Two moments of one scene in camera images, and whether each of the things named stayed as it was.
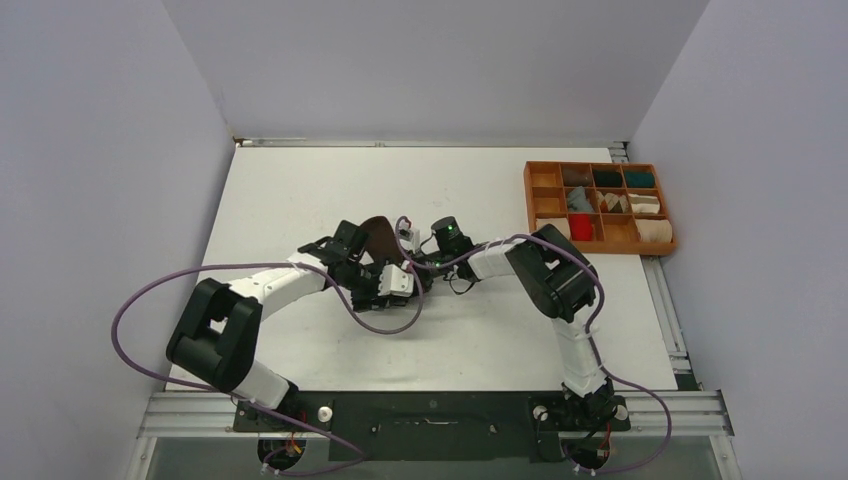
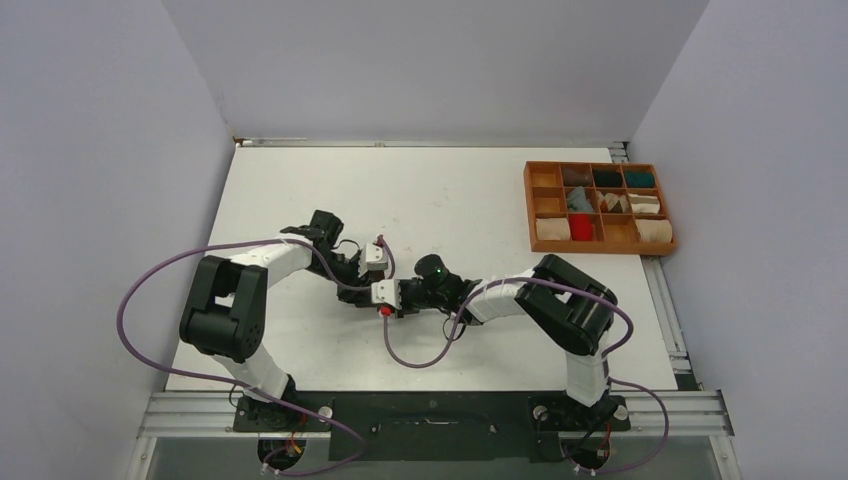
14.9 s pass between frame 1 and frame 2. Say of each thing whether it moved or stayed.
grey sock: stayed
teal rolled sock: stayed
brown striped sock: moved
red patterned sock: stayed
